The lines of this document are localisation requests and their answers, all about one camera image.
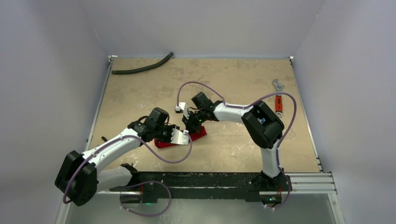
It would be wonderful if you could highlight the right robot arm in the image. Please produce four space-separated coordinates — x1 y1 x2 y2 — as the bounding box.
175 92 284 190

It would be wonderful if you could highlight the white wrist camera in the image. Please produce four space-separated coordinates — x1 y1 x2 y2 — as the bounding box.
175 102 189 119
170 128 190 145

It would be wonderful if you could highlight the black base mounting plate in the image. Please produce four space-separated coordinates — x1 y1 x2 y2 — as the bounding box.
110 171 292 203

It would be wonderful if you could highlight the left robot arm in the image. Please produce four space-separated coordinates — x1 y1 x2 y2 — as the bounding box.
55 107 190 206

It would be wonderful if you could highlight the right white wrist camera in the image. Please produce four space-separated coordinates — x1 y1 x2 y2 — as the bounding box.
175 102 189 119

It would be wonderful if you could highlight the aluminium frame rail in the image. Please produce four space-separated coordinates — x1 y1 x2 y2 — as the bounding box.
63 56 338 196

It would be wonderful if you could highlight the black corrugated hose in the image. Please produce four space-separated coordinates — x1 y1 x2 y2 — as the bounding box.
112 52 174 76

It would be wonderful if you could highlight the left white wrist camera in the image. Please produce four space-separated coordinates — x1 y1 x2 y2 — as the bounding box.
170 128 190 145

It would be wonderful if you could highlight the adjustable wrench orange handle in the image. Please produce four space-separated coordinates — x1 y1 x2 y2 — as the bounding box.
273 79 284 117

